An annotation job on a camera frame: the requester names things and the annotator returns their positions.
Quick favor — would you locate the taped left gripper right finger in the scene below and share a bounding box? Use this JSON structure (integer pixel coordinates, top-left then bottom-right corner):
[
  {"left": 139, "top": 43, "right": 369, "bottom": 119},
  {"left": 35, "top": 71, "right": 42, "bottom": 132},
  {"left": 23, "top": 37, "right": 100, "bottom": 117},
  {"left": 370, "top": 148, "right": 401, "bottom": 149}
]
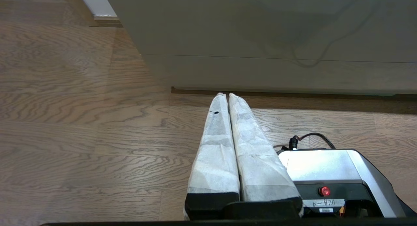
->
[{"left": 229, "top": 93, "right": 303, "bottom": 204}]

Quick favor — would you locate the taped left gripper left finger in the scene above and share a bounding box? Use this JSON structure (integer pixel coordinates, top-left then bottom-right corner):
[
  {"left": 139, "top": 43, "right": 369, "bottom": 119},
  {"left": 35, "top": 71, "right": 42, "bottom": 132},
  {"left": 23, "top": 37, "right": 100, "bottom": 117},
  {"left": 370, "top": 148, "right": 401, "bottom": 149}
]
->
[{"left": 184, "top": 93, "right": 241, "bottom": 220}]

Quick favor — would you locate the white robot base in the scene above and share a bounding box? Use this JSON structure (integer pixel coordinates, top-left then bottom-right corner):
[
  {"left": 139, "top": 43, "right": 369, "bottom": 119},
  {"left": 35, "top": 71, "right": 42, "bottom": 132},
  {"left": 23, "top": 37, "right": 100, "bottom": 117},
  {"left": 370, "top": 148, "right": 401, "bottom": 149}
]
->
[{"left": 277, "top": 148, "right": 408, "bottom": 218}]

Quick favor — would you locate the glossy beige drawer cabinet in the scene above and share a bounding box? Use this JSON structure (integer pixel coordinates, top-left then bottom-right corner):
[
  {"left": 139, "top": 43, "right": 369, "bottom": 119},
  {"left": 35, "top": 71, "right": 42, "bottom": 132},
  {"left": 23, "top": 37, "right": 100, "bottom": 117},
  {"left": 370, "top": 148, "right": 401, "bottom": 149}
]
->
[{"left": 103, "top": 0, "right": 417, "bottom": 97}]

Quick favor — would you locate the white handwritten label sticker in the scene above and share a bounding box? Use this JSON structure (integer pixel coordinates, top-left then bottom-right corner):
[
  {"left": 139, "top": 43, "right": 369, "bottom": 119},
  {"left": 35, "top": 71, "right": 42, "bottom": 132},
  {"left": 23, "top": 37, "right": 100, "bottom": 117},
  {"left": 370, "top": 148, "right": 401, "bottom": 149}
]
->
[{"left": 302, "top": 199, "right": 346, "bottom": 208}]

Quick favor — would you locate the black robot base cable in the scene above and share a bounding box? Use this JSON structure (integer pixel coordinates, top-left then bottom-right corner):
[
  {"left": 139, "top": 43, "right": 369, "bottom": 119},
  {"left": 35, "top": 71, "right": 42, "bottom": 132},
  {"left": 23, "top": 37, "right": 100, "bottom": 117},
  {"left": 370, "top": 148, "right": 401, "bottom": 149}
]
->
[{"left": 273, "top": 133, "right": 336, "bottom": 151}]

